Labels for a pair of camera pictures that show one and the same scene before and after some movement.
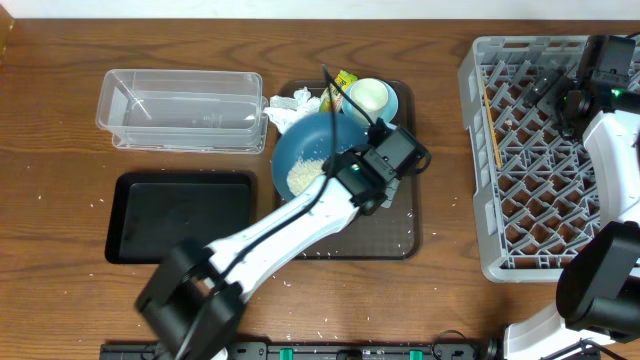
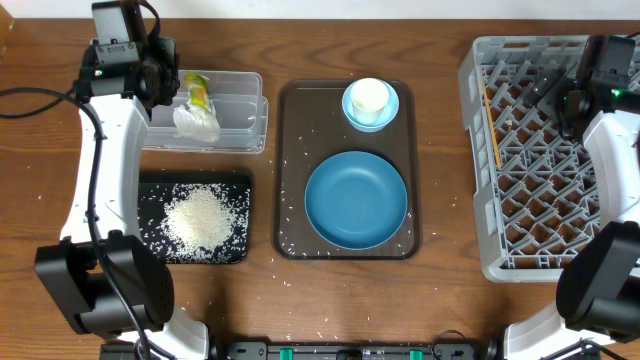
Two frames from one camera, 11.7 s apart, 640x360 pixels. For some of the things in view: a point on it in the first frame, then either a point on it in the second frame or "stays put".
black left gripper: [386, 201] -> [166, 55]
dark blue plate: [310, 138] -> [356, 200]
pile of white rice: [303, 172] -> [198, 220]
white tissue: [284, 110] -> [197, 123]
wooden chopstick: [491, 123] stays put
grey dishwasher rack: [536, 186] stays put
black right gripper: [546, 87] stays put
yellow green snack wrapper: [343, 80] -> [198, 88]
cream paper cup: [371, 95] stays put
